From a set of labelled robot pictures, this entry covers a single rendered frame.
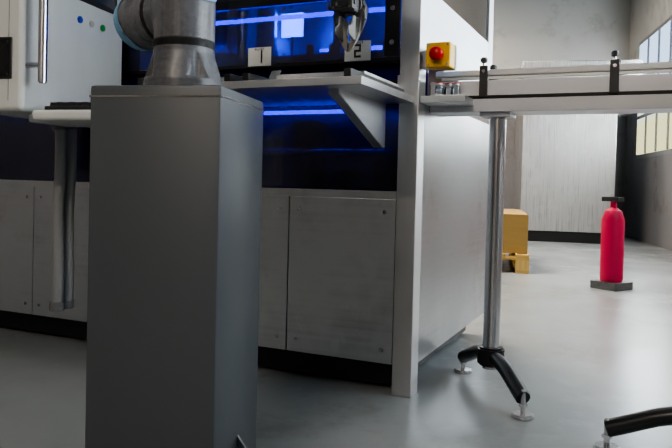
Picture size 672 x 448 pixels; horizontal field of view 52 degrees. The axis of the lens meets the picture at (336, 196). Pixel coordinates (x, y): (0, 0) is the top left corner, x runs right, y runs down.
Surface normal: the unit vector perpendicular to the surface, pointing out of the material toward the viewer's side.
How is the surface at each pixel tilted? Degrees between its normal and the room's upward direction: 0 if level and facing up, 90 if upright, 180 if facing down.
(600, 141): 90
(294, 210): 90
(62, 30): 90
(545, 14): 90
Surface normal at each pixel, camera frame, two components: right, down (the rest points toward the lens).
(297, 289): -0.41, 0.01
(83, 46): 0.96, 0.03
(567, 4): -0.19, 0.02
